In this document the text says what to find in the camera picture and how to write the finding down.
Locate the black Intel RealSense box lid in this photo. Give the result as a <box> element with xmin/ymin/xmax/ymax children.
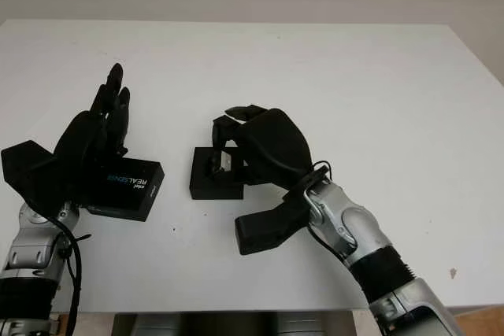
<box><xmin>84</xmin><ymin>157</ymin><xmax>165</xmax><ymax>222</ymax></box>

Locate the black camera box base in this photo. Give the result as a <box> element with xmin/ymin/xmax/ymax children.
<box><xmin>188</xmin><ymin>146</ymin><xmax>245</xmax><ymax>200</ymax></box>

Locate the silver depth camera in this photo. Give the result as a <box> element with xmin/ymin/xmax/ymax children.
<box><xmin>218</xmin><ymin>150</ymin><xmax>234</xmax><ymax>172</ymax></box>

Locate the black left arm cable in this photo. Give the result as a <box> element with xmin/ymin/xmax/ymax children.
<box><xmin>27</xmin><ymin>194</ymin><xmax>94</xmax><ymax>336</ymax></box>

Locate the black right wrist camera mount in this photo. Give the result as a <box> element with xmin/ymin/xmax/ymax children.
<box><xmin>235</xmin><ymin>190</ymin><xmax>312</xmax><ymax>255</ymax></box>

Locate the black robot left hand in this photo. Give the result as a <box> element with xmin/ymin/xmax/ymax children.
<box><xmin>33</xmin><ymin>63</ymin><xmax>132</xmax><ymax>205</ymax></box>

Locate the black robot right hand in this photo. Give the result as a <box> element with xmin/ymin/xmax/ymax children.
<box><xmin>203</xmin><ymin>104</ymin><xmax>316</xmax><ymax>192</ymax></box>

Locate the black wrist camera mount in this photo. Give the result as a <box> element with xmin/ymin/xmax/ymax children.
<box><xmin>235</xmin><ymin>190</ymin><xmax>312</xmax><ymax>255</ymax></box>
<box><xmin>1</xmin><ymin>139</ymin><xmax>56</xmax><ymax>199</ymax></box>

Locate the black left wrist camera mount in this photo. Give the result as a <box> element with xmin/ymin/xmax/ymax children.
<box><xmin>1</xmin><ymin>139</ymin><xmax>56</xmax><ymax>199</ymax></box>

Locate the grey robot torso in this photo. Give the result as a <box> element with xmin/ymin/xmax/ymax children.
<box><xmin>112</xmin><ymin>302</ymin><xmax>355</xmax><ymax>336</ymax></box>

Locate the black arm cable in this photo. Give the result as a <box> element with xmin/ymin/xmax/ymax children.
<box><xmin>27</xmin><ymin>194</ymin><xmax>94</xmax><ymax>336</ymax></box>
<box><xmin>247</xmin><ymin>137</ymin><xmax>334</xmax><ymax>195</ymax></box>

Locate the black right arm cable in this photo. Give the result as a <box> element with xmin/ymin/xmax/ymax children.
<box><xmin>247</xmin><ymin>137</ymin><xmax>334</xmax><ymax>195</ymax></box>

